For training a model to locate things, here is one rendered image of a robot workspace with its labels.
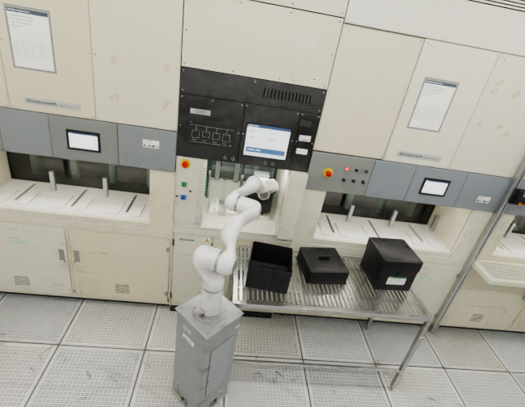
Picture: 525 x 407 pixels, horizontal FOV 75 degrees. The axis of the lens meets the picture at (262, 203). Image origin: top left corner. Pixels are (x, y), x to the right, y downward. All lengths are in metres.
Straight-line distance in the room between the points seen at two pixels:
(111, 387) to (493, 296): 3.15
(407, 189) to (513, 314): 1.83
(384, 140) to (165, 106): 1.42
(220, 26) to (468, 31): 1.42
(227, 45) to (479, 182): 1.97
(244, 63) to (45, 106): 1.21
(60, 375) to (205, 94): 2.06
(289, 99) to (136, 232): 1.43
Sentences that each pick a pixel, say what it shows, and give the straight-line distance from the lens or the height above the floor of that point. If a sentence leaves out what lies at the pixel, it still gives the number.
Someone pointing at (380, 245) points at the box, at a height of 1.01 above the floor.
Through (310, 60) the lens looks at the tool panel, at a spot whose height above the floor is 2.10.
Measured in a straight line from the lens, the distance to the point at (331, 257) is 2.53.
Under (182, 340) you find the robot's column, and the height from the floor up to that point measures 0.56.
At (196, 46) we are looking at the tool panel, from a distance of 2.15.
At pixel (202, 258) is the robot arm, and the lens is 1.80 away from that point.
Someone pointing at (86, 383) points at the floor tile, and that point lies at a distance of 2.79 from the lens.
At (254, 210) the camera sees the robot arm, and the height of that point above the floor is 1.31.
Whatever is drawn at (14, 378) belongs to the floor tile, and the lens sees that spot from 2.94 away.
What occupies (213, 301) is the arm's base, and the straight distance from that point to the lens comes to 1.95.
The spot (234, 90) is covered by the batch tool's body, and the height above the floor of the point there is 1.87.
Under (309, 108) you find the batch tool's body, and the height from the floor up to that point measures 1.83.
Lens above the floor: 2.26
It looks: 28 degrees down
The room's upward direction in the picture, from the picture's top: 11 degrees clockwise
